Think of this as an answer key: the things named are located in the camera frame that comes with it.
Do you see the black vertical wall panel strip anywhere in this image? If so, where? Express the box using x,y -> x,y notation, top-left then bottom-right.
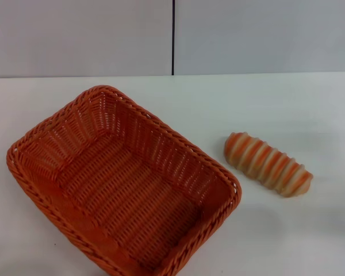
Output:
171,0 -> 177,76

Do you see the orange striped ridged bread loaf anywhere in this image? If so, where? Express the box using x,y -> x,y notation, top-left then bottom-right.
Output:
224,131 -> 315,200

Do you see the orange woven plastic basket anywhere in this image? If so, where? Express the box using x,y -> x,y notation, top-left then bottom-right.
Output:
6,85 -> 243,276

